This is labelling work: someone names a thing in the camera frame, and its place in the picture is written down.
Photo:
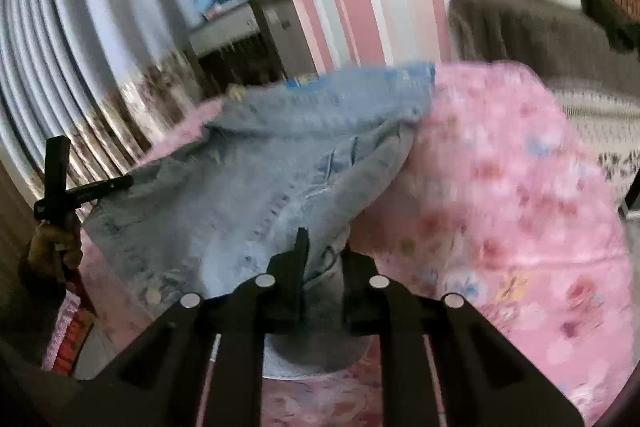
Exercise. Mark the dark low cabinet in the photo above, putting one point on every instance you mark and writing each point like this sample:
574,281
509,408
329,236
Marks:
631,202

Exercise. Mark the white patterned bedcover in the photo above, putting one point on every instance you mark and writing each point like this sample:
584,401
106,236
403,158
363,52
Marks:
600,122

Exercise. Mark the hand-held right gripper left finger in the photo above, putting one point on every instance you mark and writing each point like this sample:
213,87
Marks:
285,277

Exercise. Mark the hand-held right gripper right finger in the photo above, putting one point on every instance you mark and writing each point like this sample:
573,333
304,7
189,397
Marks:
360,287

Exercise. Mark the person's left hand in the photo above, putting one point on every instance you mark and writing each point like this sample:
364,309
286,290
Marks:
47,249

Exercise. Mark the dark bedside cabinet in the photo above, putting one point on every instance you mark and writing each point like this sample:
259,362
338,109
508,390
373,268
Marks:
280,42

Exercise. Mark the brown blanket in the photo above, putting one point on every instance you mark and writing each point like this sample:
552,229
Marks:
510,32

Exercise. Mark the pink floral bedsheet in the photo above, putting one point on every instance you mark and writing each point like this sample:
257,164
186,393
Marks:
500,207

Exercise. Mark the striped curtain with floral hem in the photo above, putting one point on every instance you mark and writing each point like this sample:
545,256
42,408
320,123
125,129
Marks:
75,32

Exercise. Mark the blue denim jacket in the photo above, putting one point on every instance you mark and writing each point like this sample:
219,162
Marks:
250,167

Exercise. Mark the person's left forearm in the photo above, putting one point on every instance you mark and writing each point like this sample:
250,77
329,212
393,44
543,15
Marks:
35,317

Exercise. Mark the dark garment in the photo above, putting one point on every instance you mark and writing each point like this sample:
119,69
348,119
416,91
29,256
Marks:
605,17

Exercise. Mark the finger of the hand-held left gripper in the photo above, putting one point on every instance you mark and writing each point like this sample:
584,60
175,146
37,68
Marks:
57,162
100,191

